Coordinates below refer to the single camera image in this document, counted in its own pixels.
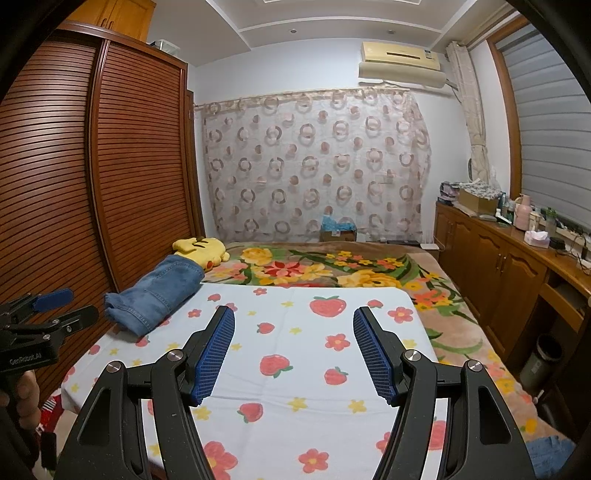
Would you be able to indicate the grey window blind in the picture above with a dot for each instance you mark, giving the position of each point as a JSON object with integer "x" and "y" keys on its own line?
{"x": 554, "y": 138}

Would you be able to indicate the open cardboard box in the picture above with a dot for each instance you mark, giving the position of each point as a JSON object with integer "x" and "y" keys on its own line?
{"x": 478, "y": 201}

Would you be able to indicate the heap of blue denim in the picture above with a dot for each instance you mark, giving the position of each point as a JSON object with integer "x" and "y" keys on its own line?
{"x": 549, "y": 461}

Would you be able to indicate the small round fan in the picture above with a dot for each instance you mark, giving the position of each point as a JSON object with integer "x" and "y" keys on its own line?
{"x": 472, "y": 170}

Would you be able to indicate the brown louvred wooden wardrobe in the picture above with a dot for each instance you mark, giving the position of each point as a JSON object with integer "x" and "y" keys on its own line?
{"x": 138, "y": 161}

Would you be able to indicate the beige tied window curtain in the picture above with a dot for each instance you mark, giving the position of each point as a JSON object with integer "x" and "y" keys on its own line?
{"x": 471, "y": 115}

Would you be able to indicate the white strawberry print sheet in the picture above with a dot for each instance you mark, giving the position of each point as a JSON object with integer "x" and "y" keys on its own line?
{"x": 295, "y": 323}

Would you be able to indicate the red striped cloth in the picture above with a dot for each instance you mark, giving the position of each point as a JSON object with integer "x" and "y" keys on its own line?
{"x": 51, "y": 410}

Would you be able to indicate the sheer circle print curtain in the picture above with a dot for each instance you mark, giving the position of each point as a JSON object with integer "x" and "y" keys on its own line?
{"x": 314, "y": 166}

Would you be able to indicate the person's left hand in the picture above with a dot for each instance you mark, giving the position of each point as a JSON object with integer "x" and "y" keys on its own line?
{"x": 25, "y": 401}

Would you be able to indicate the yellow plush toy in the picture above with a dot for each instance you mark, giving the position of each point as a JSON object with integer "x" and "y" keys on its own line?
{"x": 205, "y": 251}

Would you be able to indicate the long wooden cabinet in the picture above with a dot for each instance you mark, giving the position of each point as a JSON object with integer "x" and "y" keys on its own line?
{"x": 485, "y": 258}

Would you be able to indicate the blue denim pants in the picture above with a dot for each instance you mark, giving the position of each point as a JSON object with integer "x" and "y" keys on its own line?
{"x": 157, "y": 290}

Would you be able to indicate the beige wall air conditioner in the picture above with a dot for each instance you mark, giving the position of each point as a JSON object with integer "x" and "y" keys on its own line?
{"x": 401, "y": 62}

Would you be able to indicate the white tissue box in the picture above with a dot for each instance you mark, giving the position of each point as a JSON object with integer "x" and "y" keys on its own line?
{"x": 536, "y": 240}

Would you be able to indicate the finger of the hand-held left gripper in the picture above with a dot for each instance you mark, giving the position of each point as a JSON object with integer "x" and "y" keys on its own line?
{"x": 54, "y": 297}
{"x": 76, "y": 318}

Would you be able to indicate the dark trash bin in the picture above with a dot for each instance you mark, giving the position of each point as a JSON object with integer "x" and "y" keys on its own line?
{"x": 542, "y": 364}

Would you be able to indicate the clear plastic box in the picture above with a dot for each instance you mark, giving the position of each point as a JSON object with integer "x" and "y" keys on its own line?
{"x": 162, "y": 46}

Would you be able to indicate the pink thermos jug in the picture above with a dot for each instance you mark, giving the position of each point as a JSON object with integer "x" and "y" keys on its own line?
{"x": 522, "y": 213}

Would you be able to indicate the wooden overhead cabinet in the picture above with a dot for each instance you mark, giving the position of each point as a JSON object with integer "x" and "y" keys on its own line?
{"x": 115, "y": 18}

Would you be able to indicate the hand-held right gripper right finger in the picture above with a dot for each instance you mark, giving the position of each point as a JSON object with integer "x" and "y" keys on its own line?
{"x": 375, "y": 357}

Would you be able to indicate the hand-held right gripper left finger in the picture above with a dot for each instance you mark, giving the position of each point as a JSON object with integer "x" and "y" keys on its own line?
{"x": 212, "y": 357}

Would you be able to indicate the floral plush blanket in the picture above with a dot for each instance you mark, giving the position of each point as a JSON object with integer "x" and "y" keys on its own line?
{"x": 369, "y": 272}

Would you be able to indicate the wooden window frame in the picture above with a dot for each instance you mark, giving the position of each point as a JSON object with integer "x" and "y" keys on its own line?
{"x": 505, "y": 115}

